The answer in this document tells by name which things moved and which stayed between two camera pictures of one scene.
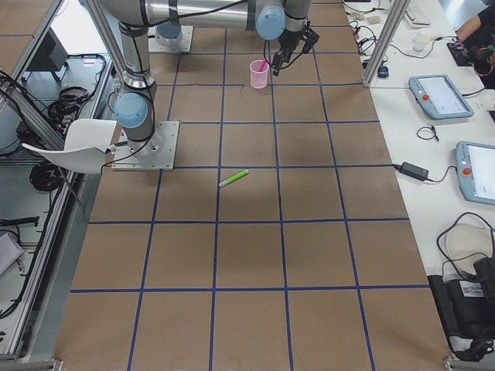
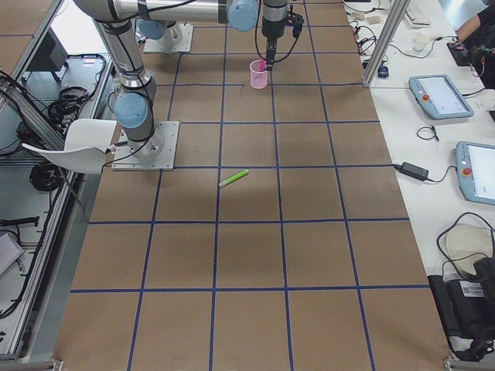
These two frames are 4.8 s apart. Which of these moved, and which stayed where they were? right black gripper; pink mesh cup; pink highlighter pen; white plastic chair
Moved: right black gripper
Stayed: pink mesh cup; white plastic chair; pink highlighter pen
